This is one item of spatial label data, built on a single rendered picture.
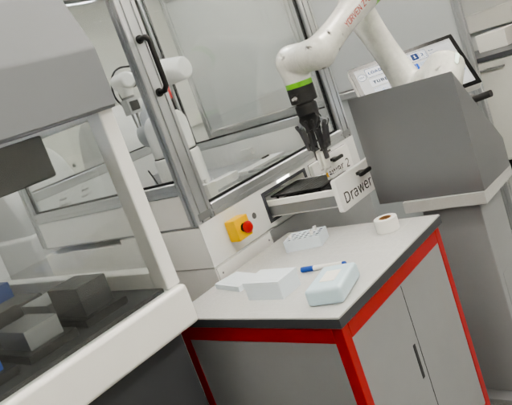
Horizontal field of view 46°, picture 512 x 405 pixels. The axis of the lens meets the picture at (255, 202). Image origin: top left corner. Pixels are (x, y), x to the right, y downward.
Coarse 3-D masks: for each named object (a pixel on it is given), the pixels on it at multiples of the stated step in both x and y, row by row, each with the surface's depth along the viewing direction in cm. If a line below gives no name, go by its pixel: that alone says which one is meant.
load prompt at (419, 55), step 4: (416, 52) 285; (420, 52) 285; (424, 52) 284; (408, 56) 285; (412, 56) 284; (416, 56) 284; (420, 56) 284; (424, 56) 283; (412, 60) 283; (416, 60) 283; (368, 68) 285; (372, 68) 285; (376, 68) 285; (380, 68) 284; (368, 72) 284; (372, 72) 284; (376, 72) 284; (380, 72) 283; (368, 76) 283; (372, 76) 283
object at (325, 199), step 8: (288, 184) 233; (320, 192) 201; (328, 192) 199; (272, 200) 214; (280, 200) 212; (288, 200) 210; (296, 200) 208; (304, 200) 206; (312, 200) 204; (320, 200) 202; (328, 200) 200; (272, 208) 215; (280, 208) 213; (288, 208) 211; (296, 208) 209; (304, 208) 207; (312, 208) 205; (320, 208) 203; (328, 208) 201; (272, 216) 217
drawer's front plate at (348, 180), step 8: (352, 168) 203; (360, 168) 206; (344, 176) 198; (352, 176) 202; (368, 176) 210; (336, 184) 194; (344, 184) 198; (352, 184) 201; (368, 184) 209; (336, 192) 195; (344, 192) 197; (352, 192) 201; (360, 192) 204; (368, 192) 208; (336, 200) 196; (344, 200) 196; (352, 200) 200; (344, 208) 196
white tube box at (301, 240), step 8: (296, 232) 201; (304, 232) 199; (320, 232) 191; (288, 240) 196; (296, 240) 193; (304, 240) 191; (312, 240) 190; (320, 240) 189; (288, 248) 195; (296, 248) 193; (304, 248) 192
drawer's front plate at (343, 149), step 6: (336, 150) 250; (342, 150) 254; (348, 150) 257; (330, 156) 246; (348, 156) 256; (330, 162) 246; (336, 162) 249; (342, 162) 252; (348, 162) 256; (312, 168) 236; (318, 168) 239; (330, 168) 245; (348, 168) 255; (312, 174) 237; (318, 174) 238
